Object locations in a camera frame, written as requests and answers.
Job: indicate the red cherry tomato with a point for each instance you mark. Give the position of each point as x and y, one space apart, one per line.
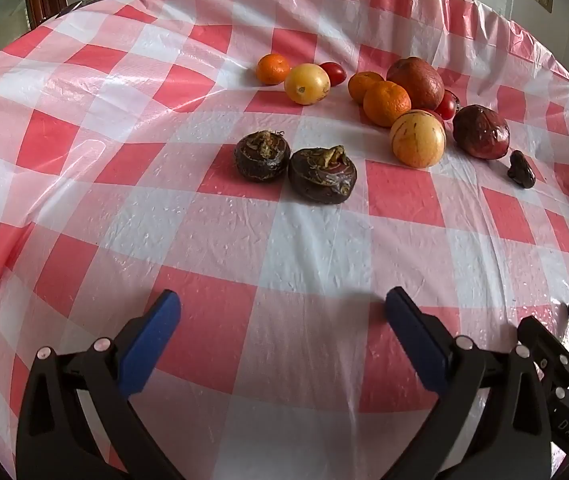
335 74
447 106

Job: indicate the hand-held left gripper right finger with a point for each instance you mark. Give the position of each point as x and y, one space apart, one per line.
414 345

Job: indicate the red white checked tablecloth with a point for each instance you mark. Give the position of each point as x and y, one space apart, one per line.
314 260

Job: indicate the large red-orange pomegranate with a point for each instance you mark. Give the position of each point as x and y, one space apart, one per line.
417 80

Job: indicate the dark red fruit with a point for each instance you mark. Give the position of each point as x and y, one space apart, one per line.
481 131

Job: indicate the small dark water chestnut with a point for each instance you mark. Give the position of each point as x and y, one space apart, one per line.
521 170

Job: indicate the round yellow fruit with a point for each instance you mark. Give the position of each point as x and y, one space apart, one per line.
307 83

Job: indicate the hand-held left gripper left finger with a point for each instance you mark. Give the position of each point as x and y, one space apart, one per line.
149 345

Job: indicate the dark brown water chestnut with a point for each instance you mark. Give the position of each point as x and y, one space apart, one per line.
322 176
263 156

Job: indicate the striped yellow pepino melon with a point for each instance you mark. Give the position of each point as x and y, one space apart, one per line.
418 138

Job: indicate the orange tangerine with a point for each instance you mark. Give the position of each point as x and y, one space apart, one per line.
273 69
387 103
362 85

